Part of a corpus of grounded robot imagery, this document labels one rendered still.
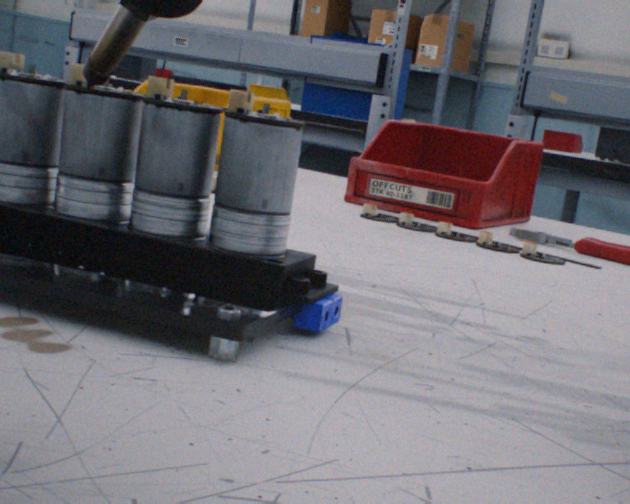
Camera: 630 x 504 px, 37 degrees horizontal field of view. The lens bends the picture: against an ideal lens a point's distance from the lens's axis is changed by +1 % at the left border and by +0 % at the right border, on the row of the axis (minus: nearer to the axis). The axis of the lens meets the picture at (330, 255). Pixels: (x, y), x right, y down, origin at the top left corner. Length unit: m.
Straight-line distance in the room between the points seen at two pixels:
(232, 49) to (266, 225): 2.91
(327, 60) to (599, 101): 0.86
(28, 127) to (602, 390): 0.20
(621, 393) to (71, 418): 0.16
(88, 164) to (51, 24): 6.03
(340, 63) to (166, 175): 2.67
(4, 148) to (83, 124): 0.03
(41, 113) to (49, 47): 6.02
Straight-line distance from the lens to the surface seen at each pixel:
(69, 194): 0.31
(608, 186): 2.69
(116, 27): 0.26
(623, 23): 4.86
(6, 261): 0.29
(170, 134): 0.29
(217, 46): 3.22
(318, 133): 3.05
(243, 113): 0.28
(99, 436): 0.19
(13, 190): 0.32
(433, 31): 4.70
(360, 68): 2.92
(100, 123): 0.30
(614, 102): 2.63
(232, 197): 0.28
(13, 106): 0.32
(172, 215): 0.29
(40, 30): 6.28
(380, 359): 0.27
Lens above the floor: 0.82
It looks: 10 degrees down
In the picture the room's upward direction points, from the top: 9 degrees clockwise
